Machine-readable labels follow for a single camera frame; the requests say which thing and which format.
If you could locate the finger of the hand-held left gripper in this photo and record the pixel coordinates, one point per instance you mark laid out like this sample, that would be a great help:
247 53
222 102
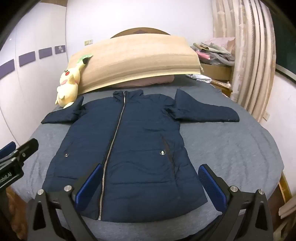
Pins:
7 149
27 148

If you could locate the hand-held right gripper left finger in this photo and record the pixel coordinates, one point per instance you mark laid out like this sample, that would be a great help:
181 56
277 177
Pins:
89 188

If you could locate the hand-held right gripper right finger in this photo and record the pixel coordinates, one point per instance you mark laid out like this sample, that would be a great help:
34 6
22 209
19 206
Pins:
211 185

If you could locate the navy blue padded jacket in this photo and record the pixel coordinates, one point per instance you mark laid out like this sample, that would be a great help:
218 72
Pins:
138 139

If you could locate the pile of clothes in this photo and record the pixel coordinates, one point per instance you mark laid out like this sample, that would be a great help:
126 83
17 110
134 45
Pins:
215 51

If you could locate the bed with grey sheet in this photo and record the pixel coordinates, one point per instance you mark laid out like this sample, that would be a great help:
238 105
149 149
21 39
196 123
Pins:
231 150

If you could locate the yellow plush toy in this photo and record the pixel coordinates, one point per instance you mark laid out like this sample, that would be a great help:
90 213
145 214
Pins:
68 88

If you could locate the light wooden boards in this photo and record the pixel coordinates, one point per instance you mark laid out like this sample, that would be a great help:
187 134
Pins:
288 212

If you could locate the wooden nightstand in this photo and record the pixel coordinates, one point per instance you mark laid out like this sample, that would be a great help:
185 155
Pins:
223 88

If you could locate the white crumpled cloth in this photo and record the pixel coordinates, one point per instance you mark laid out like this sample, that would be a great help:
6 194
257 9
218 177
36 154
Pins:
201 77

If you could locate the cardboard box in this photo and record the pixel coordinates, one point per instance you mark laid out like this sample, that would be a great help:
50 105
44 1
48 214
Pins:
217 71

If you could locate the mauve pillow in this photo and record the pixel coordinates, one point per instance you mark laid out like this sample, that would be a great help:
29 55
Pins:
150 81

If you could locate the beige curtain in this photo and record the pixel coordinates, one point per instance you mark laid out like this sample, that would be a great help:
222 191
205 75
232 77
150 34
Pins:
249 69

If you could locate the beige folded blanket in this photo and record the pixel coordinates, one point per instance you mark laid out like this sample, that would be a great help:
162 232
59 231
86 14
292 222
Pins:
138 60

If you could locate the dark window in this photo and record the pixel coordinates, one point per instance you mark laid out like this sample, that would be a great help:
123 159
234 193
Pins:
285 46

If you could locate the wooden headboard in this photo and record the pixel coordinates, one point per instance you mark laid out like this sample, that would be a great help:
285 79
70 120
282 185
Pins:
138 31

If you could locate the wooden bed frame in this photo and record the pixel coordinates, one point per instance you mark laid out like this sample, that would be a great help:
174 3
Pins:
285 187

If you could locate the purple wall tile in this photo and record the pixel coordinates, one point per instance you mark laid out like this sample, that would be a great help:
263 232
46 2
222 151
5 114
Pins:
60 49
7 66
45 52
26 58

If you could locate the white wall outlet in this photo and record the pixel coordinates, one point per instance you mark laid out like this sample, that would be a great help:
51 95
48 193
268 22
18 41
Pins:
267 116

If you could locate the wall switch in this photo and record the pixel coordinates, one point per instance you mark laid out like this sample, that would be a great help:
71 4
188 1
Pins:
88 42

